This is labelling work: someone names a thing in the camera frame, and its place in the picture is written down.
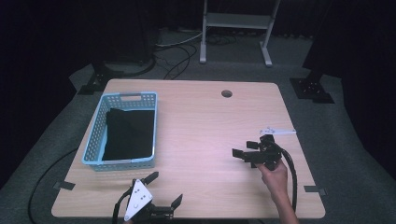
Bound person's right hand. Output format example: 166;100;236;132
257;160;290;201

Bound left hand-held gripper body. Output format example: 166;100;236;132
123;178;175;224

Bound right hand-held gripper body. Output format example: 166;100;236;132
248;126;297;172

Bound black cloth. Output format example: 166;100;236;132
102;107;156;162

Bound left hand-held gripper black cable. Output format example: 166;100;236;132
111;187;134;224

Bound black tape strip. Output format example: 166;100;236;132
52;180;77;191
304;185;328;197

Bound white floor cable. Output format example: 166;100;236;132
155;31;204;49

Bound hand-held gripper black cable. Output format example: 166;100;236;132
270;140;299;213
111;187;134;224

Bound black floor cable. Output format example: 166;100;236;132
27;147;78;224

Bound right hand-held gripper black cable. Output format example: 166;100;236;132
270;140;299;213

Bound light blue plastic basket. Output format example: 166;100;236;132
81;91;159;173

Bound tangled black floor cables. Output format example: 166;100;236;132
151;43;199;80

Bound black stand base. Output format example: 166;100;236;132
77;60;126;96
289;69;336;105

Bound white metal stand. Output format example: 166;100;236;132
199;0;282;68

